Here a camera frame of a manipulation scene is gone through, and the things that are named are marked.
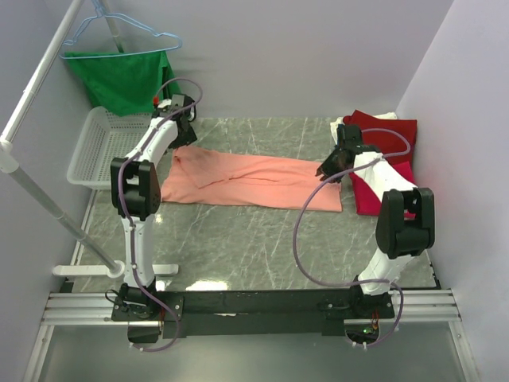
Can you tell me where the salmon pink t shirt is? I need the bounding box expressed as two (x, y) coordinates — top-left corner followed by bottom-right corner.
(161, 146), (320, 210)

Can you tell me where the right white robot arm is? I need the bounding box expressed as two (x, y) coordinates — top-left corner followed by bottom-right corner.
(317, 124), (435, 318)

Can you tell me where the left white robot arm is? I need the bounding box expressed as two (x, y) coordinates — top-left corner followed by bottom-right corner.
(111, 94), (196, 320)

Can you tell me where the dark red folded shirt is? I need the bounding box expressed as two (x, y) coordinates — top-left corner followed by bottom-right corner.
(342, 110), (418, 165)

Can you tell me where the magenta folded shirt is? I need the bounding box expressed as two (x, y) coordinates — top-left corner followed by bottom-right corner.
(349, 160), (417, 216)

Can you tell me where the green hanging t shirt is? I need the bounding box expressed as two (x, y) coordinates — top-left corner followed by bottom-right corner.
(64, 52), (174, 116)

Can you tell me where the white plastic laundry basket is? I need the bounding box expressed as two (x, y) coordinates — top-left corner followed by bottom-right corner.
(67, 107), (150, 190)

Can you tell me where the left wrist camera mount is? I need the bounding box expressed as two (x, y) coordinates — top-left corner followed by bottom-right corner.
(153, 95), (172, 114)

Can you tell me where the aluminium rail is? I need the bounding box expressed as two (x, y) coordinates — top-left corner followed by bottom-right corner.
(41, 290), (460, 325)

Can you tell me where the white clothes rack frame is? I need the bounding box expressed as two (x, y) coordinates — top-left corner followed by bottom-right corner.
(0, 0), (196, 279)

